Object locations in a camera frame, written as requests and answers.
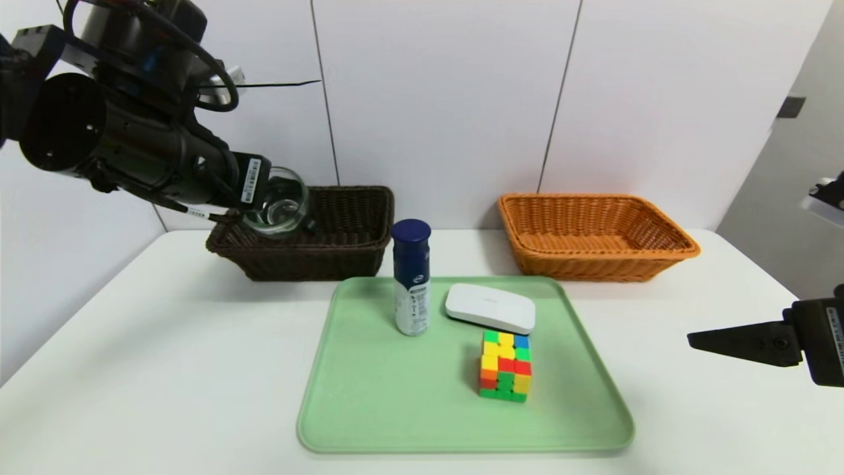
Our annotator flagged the orange wicker basket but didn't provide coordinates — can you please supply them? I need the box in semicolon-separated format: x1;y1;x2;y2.
497;193;701;283

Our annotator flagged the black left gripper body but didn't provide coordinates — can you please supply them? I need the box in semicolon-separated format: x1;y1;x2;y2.
180;131;272;210

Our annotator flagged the dark brown wicker basket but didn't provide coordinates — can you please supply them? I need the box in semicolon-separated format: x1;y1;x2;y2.
206;186;396;282

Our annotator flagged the thin tagged left arm cable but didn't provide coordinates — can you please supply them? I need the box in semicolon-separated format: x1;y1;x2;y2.
99;165;242;222

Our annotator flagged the light green plastic tray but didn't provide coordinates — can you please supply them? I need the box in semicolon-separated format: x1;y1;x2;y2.
297;276;635;453

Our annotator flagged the white rounded case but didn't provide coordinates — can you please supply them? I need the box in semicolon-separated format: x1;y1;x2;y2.
444;283;535;335

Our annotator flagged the white bottle with blue cap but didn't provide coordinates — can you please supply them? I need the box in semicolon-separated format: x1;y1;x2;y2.
391;219;432;336

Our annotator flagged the glass cup with black handle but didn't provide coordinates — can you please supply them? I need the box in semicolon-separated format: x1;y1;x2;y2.
241;167;312;237

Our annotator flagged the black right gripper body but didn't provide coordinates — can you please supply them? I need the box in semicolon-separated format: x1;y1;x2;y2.
791;297;844;388

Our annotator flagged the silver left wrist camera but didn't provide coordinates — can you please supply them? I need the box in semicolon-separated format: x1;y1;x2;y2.
196;63;246;111

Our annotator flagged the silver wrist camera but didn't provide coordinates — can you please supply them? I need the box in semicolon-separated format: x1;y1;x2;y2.
196;63;246;111
801;172;844;229

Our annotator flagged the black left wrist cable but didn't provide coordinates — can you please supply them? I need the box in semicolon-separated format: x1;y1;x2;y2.
63;0;240;113

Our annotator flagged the colourful puzzle cube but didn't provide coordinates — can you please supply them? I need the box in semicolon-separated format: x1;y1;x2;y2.
478;329;532;402

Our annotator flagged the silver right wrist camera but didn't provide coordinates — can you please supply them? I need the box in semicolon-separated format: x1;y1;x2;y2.
801;172;844;229

